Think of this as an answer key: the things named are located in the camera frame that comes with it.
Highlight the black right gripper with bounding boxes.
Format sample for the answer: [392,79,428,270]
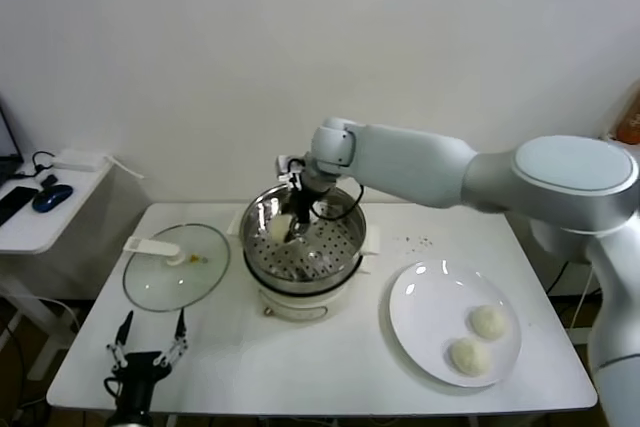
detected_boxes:
[287,184,321,247]

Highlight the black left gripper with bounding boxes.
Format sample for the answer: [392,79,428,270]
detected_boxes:
[105,308,190,391]

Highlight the white steamed baozi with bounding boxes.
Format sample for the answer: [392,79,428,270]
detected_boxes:
[448,337,494,377]
[268,213,294,246]
[467,304,508,342]

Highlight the stainless steel steamer basket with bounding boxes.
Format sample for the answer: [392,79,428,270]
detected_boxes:
[227,180,384,294]

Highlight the white electric cooker pot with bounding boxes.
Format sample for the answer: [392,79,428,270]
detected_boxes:
[243,251,377,323]

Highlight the white round plate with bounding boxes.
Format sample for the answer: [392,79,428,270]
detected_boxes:
[388,260,523,388]

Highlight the white side table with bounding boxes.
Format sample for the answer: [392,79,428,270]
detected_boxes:
[0,159,151,383]

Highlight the blue computer mouse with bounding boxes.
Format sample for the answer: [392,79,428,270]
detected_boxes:
[30,185,74,215]

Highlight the black smartphone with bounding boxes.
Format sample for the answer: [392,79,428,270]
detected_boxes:
[0,186,40,228]

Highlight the white power adapter box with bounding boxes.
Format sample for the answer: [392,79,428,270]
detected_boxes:
[52,149,109,174]

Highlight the black laptop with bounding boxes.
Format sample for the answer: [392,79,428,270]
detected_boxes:
[0,96,25,188]

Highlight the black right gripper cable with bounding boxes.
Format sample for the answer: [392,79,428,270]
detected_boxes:
[319,181,366,222]

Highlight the white cable under side table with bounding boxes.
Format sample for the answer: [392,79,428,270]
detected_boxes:
[37,296,84,333]

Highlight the glass lid white handle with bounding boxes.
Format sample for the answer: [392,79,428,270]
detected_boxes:
[123,223,232,314]

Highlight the black looped cable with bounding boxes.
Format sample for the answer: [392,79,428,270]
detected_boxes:
[12,150,56,181]

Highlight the black power cable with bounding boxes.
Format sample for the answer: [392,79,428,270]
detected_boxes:
[544,259,601,296]

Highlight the white hanging cable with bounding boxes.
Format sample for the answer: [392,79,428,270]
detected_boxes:
[569,266,594,331]

